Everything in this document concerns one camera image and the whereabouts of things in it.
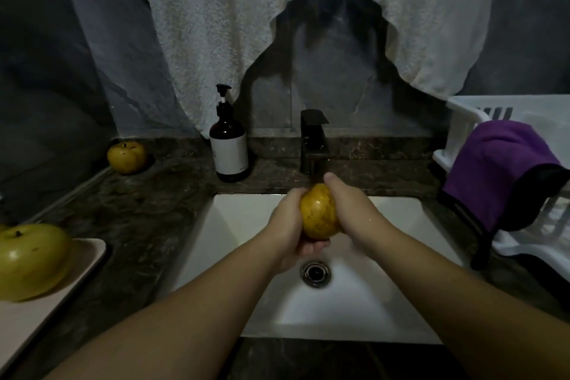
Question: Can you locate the purple cloth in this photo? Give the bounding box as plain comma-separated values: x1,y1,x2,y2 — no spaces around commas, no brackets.
442,119,568,236

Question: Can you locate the white hanging towel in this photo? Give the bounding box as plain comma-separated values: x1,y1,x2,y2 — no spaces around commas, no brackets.
111,0,504,136

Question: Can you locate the dark soap pump bottle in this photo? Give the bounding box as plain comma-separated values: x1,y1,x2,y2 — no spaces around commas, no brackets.
209,83,252,184

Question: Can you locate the person's right forearm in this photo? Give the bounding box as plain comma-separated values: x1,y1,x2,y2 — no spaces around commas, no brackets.
374,226,570,380

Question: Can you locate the beige plastic tray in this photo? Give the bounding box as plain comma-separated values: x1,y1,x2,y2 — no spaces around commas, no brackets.
0,237,109,375

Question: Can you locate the metal sink drain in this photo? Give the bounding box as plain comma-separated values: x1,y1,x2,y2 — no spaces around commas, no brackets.
300,259,333,289

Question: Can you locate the black faucet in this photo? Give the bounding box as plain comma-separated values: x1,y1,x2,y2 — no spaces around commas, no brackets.
300,108,331,177

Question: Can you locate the white plastic basket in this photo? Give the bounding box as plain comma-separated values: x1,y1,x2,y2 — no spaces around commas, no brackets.
433,94,570,284

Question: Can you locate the person's left forearm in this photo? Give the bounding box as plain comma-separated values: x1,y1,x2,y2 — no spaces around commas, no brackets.
45,235,281,380

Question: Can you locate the group of yellow apples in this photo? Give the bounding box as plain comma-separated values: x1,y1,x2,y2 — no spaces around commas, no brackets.
107,140,150,176

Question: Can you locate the person's left hand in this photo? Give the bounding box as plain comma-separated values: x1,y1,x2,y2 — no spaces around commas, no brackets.
258,186,333,275

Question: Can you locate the person's right hand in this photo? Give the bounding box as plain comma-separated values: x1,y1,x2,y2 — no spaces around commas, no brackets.
322,172,397,257

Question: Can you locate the white sink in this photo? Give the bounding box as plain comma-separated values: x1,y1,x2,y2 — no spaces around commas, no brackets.
172,194,466,345

